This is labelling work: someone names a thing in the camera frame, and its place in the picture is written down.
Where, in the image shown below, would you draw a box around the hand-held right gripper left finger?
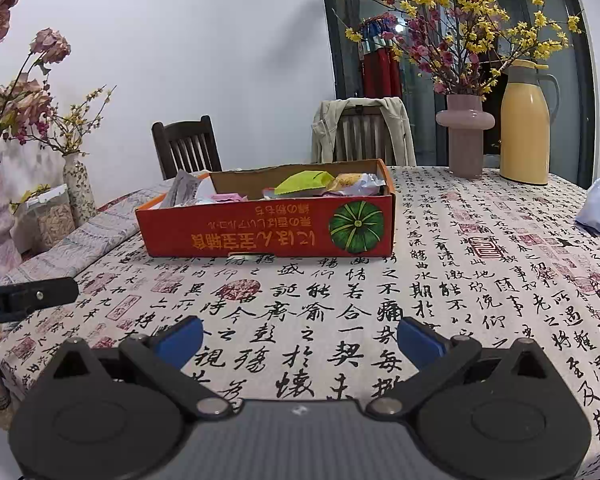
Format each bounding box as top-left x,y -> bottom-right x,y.
42,316 -> 233,420

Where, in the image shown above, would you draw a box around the slatted wooden chair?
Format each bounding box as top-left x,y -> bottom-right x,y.
332,105 -> 396,167

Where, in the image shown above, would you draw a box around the white cracker packet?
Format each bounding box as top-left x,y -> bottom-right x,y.
160,169 -> 201,208

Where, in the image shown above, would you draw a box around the yellow thermos jug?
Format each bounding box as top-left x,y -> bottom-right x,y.
499,59 -> 561,186

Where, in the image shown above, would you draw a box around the small speckled vase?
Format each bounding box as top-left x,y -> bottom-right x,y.
62,152 -> 97,226

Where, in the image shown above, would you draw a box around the dried pink rose bouquet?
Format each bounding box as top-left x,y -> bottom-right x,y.
0,0 -> 72,158

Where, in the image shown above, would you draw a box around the yellow magenta flower sprigs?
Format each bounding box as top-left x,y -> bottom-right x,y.
10,87 -> 116,156

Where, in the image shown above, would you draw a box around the pink vase with flowers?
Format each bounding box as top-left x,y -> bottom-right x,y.
320,0 -> 597,186

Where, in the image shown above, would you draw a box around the dark wooden chair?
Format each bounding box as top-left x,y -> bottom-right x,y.
151,115 -> 223,181

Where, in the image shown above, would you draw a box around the red blue hanging garment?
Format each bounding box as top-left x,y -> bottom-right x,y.
358,16 -> 403,98

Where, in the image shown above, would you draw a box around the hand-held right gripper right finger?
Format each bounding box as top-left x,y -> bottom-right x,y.
365,316 -> 553,420

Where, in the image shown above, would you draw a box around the yellow flower sprig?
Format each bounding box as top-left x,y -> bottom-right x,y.
10,185 -> 51,213

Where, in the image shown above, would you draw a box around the green stick packet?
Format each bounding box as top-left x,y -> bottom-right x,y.
274,170 -> 336,196

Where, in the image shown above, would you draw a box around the red cardboard box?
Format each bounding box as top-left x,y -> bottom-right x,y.
135,158 -> 397,258

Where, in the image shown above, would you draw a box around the beige jacket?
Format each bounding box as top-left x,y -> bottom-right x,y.
312,96 -> 417,167

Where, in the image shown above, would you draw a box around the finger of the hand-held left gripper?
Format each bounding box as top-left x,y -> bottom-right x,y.
7,277 -> 79,318

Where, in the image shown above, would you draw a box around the yellow pink blossom branches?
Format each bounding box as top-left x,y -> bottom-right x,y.
345,0 -> 583,98

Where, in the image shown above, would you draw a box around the mauve collared vase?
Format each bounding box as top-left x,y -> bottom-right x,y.
435,94 -> 496,179

